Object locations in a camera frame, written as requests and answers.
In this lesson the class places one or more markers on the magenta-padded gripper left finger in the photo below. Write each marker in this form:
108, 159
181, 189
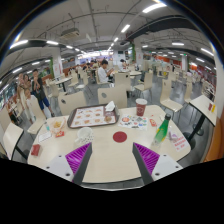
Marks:
77, 158

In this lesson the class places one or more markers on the colourful sticker sheet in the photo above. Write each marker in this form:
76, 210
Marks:
133, 122

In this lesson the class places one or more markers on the small red box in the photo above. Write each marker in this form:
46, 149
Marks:
35, 150

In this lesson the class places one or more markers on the clear plastic packet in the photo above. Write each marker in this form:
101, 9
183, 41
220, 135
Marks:
173, 135

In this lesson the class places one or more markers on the flat round red coaster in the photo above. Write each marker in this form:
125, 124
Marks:
120, 137

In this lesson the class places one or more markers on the beige table black leg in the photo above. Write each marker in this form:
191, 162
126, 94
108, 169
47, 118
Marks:
201, 103

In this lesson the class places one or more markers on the white paper receipt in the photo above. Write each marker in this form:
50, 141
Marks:
44, 136

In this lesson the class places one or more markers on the red sauce packet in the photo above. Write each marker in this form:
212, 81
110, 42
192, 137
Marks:
153, 122

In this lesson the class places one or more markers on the brown food tray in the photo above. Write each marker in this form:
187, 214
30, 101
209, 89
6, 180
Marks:
90, 116

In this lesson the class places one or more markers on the clear bag with fries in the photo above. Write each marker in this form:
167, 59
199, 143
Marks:
58, 125

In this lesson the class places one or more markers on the small red table stand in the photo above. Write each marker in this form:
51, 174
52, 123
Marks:
210, 106

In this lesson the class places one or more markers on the white paper napkin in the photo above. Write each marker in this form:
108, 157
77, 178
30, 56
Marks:
110, 106

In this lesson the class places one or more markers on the green drink bottle black cap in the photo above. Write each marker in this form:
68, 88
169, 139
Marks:
162, 132

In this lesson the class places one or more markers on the beige chair round hole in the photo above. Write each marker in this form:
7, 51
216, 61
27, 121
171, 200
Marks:
113, 96
71, 101

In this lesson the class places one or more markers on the small yellow table stand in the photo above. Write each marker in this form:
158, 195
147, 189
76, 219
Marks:
213, 108

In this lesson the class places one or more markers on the far beige chairs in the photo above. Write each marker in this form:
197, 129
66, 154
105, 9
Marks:
172, 76

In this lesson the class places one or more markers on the red paper cup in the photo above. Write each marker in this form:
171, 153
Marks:
141, 107

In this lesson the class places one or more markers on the white card red print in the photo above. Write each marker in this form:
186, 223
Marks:
180, 143

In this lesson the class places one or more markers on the ceiling lights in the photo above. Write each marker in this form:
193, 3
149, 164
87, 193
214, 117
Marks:
154, 7

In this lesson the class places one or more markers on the ceiling air conditioner unit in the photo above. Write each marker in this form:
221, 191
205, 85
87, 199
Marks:
70, 33

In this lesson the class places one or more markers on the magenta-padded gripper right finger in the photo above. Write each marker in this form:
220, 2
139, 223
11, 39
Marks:
147, 158

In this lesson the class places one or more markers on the small clear bottle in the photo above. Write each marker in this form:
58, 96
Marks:
47, 126

